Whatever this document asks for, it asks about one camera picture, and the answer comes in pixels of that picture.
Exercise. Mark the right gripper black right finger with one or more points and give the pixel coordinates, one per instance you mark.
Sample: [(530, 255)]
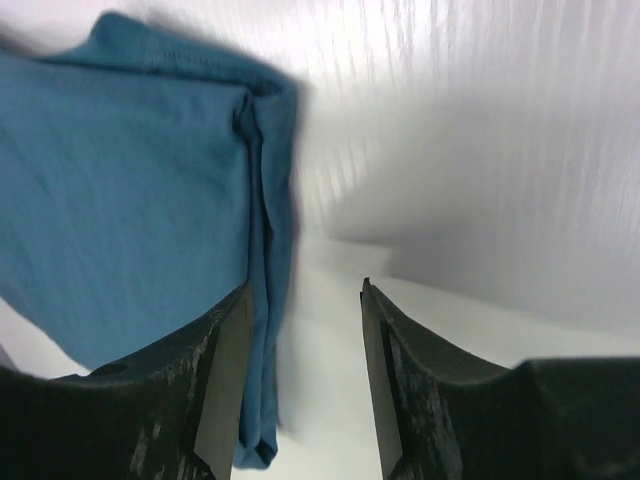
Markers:
[(443, 413)]

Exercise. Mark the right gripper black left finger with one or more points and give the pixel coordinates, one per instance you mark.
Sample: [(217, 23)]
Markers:
[(168, 411)]

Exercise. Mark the teal blue t shirt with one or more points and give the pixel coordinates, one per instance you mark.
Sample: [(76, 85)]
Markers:
[(143, 177)]

